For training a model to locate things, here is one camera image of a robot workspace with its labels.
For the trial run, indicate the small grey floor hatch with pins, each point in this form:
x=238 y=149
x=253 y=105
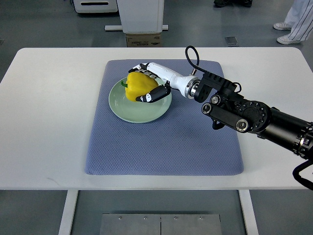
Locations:
x=231 y=41

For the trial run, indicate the yellow bell pepper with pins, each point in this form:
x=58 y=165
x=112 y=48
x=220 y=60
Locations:
x=138 y=84

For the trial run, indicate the white machine with slot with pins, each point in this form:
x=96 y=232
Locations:
x=95 y=6

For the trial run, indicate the grey metal floor plate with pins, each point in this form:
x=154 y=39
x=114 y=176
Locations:
x=160 y=224

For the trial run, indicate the light green plate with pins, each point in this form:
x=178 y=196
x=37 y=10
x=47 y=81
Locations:
x=136 y=112

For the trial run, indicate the white right table leg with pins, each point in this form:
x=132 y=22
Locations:
x=248 y=212

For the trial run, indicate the white pedestal cabinet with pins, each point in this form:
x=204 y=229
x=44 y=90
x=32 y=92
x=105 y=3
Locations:
x=140 y=17

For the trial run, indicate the white left table leg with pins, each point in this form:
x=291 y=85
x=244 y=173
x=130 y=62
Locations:
x=68 y=212

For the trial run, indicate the cardboard box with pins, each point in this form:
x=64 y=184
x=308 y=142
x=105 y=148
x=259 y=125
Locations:
x=144 y=40

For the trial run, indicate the blue grey table mat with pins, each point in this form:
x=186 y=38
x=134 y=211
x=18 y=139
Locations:
x=181 y=142

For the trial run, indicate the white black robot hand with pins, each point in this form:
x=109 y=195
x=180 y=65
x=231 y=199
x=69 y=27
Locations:
x=187 y=85

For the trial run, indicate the person in black trousers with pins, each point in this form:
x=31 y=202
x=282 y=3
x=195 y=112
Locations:
x=223 y=3

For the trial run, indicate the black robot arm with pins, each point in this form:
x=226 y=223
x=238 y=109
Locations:
x=222 y=102

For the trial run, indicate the white table leg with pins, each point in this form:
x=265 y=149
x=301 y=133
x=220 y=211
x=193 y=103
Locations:
x=68 y=212
x=248 y=212

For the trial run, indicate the person in striped trousers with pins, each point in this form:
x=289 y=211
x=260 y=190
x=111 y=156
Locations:
x=299 y=21

